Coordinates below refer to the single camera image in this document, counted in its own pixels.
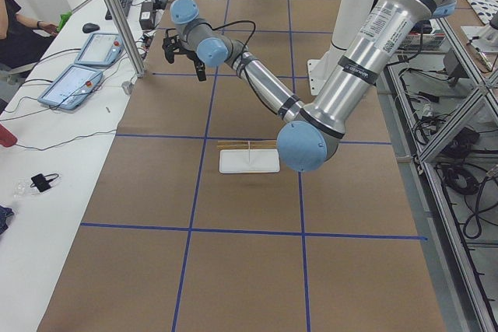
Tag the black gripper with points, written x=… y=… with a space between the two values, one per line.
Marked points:
x=191 y=55

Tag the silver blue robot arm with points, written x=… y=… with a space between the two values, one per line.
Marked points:
x=312 y=131

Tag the white towel rack with wooden bars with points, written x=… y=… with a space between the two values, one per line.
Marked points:
x=245 y=156

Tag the black power adapter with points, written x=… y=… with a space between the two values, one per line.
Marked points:
x=147 y=17

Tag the upper teach pendant tablet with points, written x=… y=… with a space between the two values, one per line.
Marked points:
x=100 y=50

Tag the teach pendant tablet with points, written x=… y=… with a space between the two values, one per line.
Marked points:
x=100 y=50
x=71 y=88

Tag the black computer mouse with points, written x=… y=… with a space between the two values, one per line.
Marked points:
x=90 y=28

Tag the lower teach pendant tablet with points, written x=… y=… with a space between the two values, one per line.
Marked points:
x=71 y=88

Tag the seated person in black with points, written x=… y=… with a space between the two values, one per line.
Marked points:
x=23 y=40

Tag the small black device on table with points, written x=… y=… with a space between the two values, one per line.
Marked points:
x=40 y=182

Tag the red object at table edge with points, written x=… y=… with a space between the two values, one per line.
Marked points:
x=7 y=138

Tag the aluminium frame post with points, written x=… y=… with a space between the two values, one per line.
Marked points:
x=120 y=21

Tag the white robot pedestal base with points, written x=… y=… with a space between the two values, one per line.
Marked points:
x=351 y=16

